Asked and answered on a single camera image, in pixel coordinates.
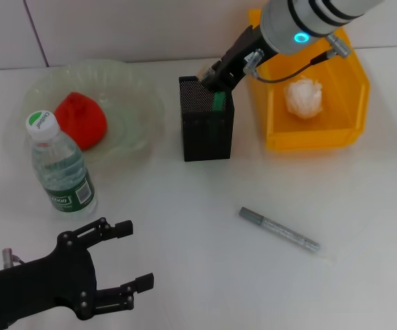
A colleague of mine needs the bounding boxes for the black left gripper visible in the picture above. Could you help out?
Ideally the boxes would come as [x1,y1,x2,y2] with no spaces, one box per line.
[0,217,155,327]

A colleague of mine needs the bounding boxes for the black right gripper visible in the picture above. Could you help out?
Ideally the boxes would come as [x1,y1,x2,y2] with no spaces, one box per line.
[200,25,279,93]

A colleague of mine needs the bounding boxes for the green pen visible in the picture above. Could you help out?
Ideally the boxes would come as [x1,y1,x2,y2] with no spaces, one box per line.
[212,90,227,113]

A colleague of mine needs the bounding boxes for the white paper ball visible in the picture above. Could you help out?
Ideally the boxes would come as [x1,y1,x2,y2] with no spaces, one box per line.
[283,76,324,120]

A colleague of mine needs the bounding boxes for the clear green-label water bottle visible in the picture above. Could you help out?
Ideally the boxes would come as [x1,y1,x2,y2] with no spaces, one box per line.
[25,109,99,215]

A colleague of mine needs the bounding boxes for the orange fruit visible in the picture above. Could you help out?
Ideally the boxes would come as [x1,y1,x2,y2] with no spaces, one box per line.
[54,90,108,151]

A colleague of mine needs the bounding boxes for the grey marker pen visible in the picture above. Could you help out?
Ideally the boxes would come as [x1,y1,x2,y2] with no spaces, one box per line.
[238,206,321,254]

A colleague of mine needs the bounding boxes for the black mesh pen holder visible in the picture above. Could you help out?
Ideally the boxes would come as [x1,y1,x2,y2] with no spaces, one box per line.
[178,74,236,162]

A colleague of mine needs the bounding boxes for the green glass fruit plate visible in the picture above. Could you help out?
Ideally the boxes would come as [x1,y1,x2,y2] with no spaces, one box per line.
[14,58,166,168]

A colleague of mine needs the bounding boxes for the yellow plastic bin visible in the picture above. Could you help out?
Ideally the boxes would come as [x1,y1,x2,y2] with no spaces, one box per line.
[247,8,372,153]

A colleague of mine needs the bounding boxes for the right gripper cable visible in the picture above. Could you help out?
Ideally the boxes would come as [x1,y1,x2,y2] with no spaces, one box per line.
[243,32,354,84]

